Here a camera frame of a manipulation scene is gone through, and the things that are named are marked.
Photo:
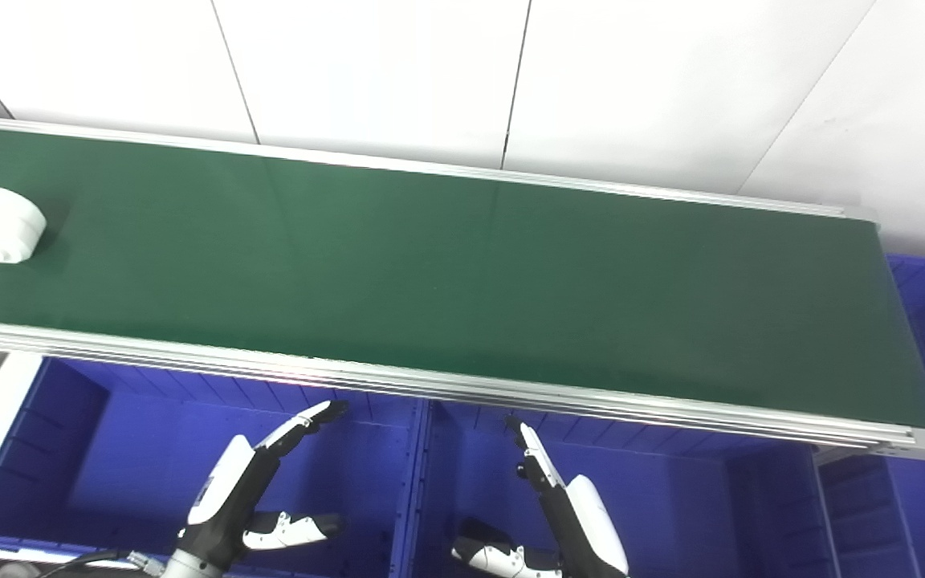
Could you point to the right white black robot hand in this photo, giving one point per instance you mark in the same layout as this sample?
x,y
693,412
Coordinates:
x,y
587,522

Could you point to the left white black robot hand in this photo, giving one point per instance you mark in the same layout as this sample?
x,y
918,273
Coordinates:
x,y
226,490

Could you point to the green conveyor belt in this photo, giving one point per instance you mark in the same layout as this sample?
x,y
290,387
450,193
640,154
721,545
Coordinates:
x,y
462,281

